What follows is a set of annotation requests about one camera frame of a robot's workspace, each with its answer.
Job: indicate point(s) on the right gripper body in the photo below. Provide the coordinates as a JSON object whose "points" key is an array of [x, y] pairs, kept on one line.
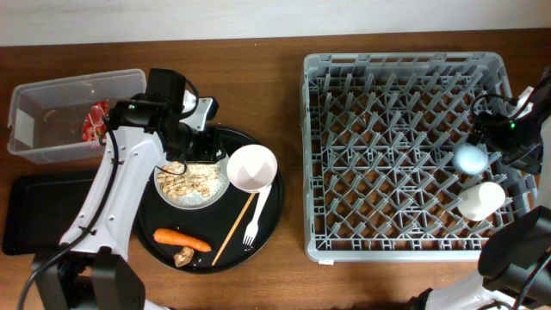
{"points": [[498, 134]]}

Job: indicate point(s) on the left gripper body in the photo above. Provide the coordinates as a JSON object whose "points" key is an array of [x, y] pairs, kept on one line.
{"points": [[203, 146]]}

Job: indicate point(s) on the light blue cup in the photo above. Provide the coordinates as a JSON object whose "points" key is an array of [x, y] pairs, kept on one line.
{"points": [[470, 159]]}

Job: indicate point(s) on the grey round plate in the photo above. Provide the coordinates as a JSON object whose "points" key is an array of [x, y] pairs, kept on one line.
{"points": [[195, 201]]}

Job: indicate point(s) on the pink bowl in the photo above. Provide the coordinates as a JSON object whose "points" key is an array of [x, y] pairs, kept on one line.
{"points": [[252, 168]]}

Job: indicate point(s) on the cream white cup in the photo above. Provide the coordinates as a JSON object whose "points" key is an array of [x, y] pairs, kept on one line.
{"points": [[480, 201]]}

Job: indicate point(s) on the wooden chopstick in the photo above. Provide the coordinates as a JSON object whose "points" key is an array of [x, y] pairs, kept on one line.
{"points": [[233, 228]]}

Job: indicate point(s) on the white plastic fork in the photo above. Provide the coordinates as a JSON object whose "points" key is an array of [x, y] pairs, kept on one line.
{"points": [[253, 227]]}

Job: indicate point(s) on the orange carrot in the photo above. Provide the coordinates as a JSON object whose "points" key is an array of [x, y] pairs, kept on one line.
{"points": [[170, 237]]}

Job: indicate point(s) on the red snack wrapper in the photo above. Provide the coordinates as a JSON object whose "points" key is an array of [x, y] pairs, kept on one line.
{"points": [[93, 127]]}

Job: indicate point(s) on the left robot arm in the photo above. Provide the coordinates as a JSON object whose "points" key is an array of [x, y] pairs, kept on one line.
{"points": [[165, 123]]}

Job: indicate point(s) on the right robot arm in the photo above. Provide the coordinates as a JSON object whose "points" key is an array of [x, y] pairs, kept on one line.
{"points": [[514, 265]]}

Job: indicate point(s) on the grey plastic dishwasher rack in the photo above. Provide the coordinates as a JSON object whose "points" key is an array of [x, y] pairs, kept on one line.
{"points": [[379, 132]]}

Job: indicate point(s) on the clear plastic waste bin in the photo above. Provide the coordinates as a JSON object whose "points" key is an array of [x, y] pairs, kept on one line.
{"points": [[46, 118]]}

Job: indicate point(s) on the food scraps on plate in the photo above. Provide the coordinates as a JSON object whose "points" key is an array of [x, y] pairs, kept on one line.
{"points": [[179, 180]]}

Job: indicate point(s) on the round black serving tray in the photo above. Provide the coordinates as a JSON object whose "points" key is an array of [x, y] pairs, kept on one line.
{"points": [[210, 224]]}

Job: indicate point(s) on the brown food scrap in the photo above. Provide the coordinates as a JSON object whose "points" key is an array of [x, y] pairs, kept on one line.
{"points": [[184, 256]]}

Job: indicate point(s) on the black rectangular tray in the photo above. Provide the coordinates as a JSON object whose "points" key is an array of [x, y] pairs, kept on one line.
{"points": [[42, 208]]}

